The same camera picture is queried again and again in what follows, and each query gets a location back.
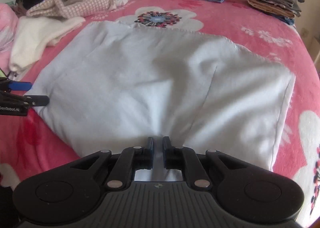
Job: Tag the cream sweater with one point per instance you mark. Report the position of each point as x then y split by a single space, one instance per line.
37 35

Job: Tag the pink floral blanket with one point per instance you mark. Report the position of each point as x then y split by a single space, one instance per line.
225 15

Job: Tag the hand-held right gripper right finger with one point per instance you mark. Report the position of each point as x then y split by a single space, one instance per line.
166 153

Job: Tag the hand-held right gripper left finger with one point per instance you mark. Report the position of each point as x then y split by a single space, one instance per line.
150 153

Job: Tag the white button shirt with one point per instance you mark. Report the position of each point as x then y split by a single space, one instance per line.
150 80

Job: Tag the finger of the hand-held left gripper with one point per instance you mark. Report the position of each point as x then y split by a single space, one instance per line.
21 86
37 101

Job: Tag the pink quilt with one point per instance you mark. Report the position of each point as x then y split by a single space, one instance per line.
7 30

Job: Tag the white water dispenser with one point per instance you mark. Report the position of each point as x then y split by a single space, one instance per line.
315 48

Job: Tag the wall socket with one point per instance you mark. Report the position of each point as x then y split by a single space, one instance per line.
305 32

